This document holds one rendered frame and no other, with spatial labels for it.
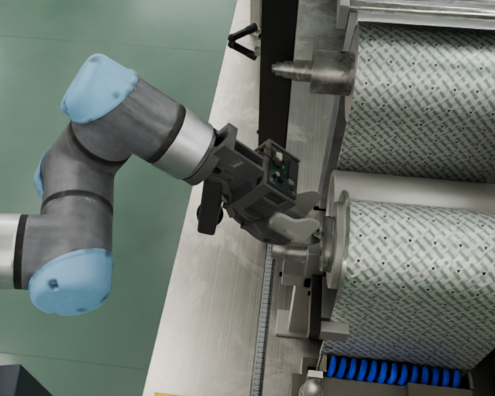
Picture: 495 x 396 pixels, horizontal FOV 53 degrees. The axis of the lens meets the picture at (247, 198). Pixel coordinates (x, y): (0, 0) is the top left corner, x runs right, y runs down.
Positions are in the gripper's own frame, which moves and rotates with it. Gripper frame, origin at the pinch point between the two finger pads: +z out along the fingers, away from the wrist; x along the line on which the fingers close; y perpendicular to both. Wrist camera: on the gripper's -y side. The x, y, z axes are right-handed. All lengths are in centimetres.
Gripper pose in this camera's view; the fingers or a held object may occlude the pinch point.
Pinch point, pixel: (307, 234)
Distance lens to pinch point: 69.0
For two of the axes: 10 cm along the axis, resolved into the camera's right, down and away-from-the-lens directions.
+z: 7.6, 4.6, 4.5
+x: 1.2, -7.9, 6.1
